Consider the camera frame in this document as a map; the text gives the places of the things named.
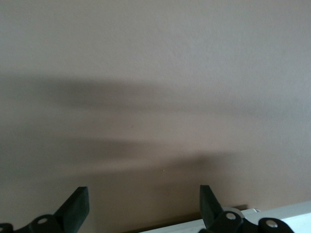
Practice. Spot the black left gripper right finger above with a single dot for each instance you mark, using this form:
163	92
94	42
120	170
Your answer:
211	208

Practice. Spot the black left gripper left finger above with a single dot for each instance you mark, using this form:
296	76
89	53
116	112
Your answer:
73	211

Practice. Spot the white plastic drawer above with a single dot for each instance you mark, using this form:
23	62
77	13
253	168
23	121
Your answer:
291	212

